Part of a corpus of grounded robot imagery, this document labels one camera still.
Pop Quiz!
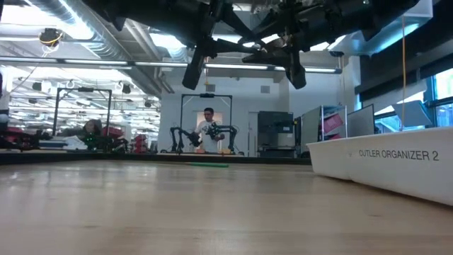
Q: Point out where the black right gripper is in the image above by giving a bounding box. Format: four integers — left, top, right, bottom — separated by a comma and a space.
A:
241, 17, 319, 91

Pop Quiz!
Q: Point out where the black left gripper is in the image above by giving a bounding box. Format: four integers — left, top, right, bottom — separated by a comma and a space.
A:
182, 13, 263, 91

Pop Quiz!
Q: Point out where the long ceiling light bar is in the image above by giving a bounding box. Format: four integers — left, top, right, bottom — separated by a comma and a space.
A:
0, 55, 343, 75

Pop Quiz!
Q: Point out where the black cabinet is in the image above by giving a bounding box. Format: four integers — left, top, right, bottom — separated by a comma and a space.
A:
257, 110, 297, 159

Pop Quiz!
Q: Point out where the white shelf unit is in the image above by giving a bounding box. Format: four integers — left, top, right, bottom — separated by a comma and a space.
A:
299, 104, 348, 154

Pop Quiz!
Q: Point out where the red storage bin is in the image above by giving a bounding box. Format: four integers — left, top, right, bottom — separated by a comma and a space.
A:
322, 113, 345, 135

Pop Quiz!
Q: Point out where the person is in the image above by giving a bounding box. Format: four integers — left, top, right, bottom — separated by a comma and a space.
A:
81, 118, 104, 140
195, 107, 226, 154

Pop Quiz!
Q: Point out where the white angled panel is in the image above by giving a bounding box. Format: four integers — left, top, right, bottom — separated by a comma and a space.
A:
391, 100, 433, 128

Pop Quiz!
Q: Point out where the white plastic cutlery organizer tray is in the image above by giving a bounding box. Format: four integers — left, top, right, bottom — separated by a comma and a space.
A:
306, 126, 453, 208

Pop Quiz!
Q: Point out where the red background equipment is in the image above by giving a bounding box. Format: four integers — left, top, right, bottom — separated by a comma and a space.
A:
0, 125, 43, 152

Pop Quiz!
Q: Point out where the black gantry frame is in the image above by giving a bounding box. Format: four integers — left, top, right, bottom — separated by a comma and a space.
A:
180, 93, 234, 154
52, 86, 113, 137

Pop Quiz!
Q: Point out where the gold knife green handle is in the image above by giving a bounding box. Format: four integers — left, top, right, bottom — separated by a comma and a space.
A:
185, 161, 230, 169

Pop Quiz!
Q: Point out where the silver ventilation duct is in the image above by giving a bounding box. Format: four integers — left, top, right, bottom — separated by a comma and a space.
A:
26, 0, 164, 96

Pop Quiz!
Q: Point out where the black metal table frame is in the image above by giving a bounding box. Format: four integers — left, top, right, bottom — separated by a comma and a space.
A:
0, 151, 313, 166

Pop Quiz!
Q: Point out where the black yellow cable reel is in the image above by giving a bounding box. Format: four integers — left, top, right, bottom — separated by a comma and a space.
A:
38, 27, 64, 48

